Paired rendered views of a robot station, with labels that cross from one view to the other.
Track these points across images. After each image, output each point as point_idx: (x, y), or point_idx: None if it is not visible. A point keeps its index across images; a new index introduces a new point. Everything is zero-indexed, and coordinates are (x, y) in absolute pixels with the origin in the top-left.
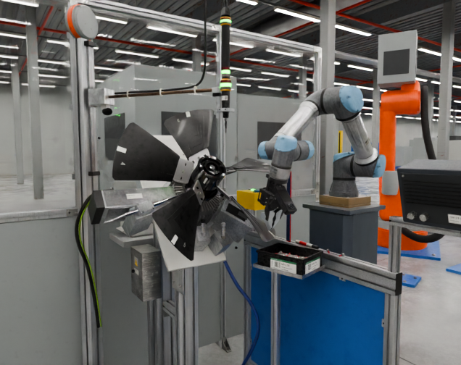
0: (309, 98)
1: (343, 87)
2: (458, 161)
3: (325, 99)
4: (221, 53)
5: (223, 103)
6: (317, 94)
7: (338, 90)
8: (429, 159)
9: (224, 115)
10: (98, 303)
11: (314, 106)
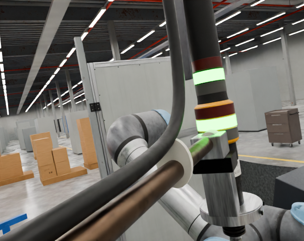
0: (134, 133)
1: (162, 113)
2: None
3: (150, 132)
4: (183, 5)
5: (240, 185)
6: (135, 125)
7: (161, 117)
8: (286, 173)
9: (243, 226)
10: None
11: (146, 144)
